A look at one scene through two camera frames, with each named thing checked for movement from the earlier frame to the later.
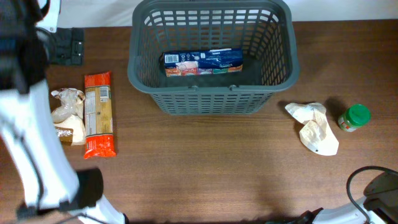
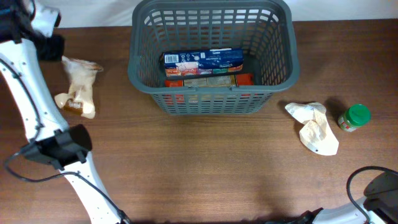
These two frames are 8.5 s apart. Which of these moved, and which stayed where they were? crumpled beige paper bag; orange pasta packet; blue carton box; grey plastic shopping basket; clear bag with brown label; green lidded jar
Moved: orange pasta packet; clear bag with brown label
Stayed: grey plastic shopping basket; green lidded jar; blue carton box; crumpled beige paper bag
